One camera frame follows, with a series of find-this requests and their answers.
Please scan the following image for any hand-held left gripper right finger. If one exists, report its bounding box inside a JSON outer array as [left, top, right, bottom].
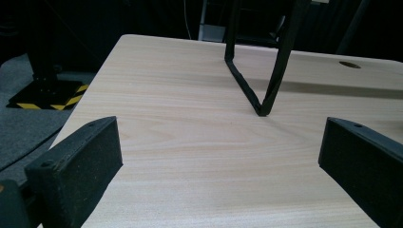
[[317, 117, 403, 228]]

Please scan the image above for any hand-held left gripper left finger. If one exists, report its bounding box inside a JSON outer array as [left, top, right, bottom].
[[24, 115, 124, 228]]

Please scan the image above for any small black shelf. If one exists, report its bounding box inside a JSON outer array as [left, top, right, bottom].
[[223, 0, 313, 118]]

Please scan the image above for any black stand with striped base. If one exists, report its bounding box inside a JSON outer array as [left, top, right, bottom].
[[6, 47, 90, 111]]

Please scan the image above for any white desk frame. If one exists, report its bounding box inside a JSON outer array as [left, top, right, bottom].
[[198, 0, 226, 43]]

